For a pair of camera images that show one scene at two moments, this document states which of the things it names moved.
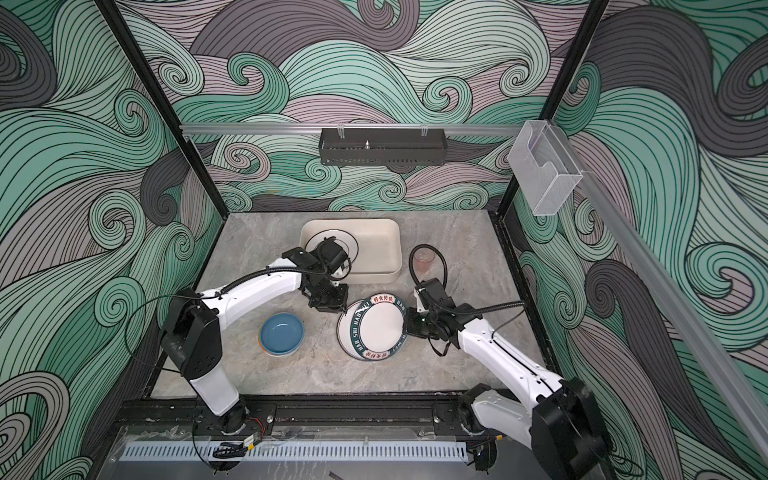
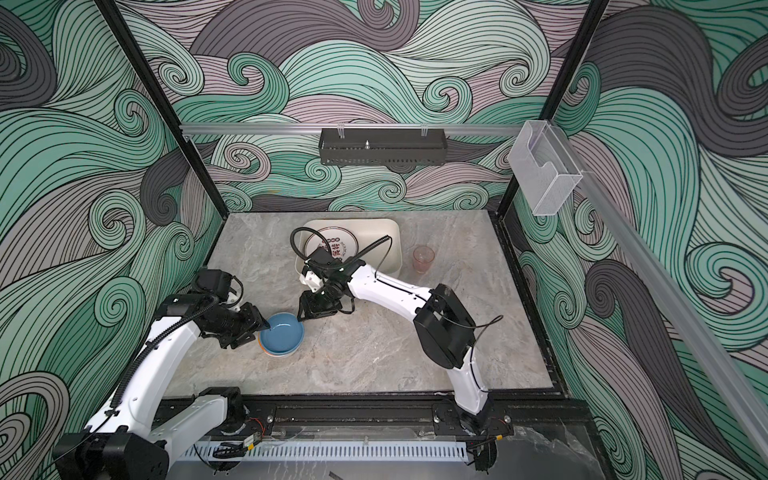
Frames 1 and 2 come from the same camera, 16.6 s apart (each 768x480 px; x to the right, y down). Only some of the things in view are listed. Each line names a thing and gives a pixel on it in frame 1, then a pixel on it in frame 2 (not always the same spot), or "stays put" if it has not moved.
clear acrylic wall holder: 543,167 stays put
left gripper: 339,305 → 254,321
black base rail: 194,412 stays put
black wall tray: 383,146 stays put
